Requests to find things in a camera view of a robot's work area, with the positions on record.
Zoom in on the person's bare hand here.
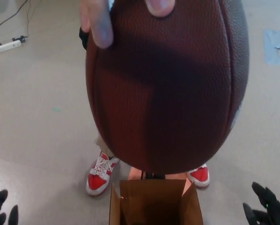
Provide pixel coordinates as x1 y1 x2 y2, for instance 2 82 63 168
80 0 175 49

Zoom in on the brown leather american football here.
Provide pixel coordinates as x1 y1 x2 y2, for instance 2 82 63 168
85 0 251 175

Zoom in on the thin black adapter cable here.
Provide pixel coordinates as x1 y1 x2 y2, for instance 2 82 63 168
24 0 36 38

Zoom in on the blue tape patch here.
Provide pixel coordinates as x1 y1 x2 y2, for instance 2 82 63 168
263 28 280 67

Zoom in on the person's red white sneaker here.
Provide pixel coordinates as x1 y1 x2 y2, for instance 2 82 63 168
186 163 211 188
85 150 120 196

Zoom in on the black power adapter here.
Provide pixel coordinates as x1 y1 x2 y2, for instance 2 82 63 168
12 35 27 44

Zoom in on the open brown cardboard box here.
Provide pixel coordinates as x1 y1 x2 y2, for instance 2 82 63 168
109 179 204 225

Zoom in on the robot right black hand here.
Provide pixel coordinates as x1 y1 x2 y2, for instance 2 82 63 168
242 181 280 225

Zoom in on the person's right red white sneaker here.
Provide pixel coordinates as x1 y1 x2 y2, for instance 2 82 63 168
85 150 120 196

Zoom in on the black cable with plug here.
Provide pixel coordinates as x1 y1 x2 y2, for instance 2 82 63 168
0 0 26 46

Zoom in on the white power strip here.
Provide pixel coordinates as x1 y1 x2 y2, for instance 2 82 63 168
0 40 22 56

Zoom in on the small black device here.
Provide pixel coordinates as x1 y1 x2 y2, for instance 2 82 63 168
141 171 165 180

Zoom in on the person's black shirt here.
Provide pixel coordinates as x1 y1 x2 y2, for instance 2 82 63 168
79 26 89 50

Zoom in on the person's left red white sneaker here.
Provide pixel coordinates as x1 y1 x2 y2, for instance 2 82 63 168
186 163 211 188

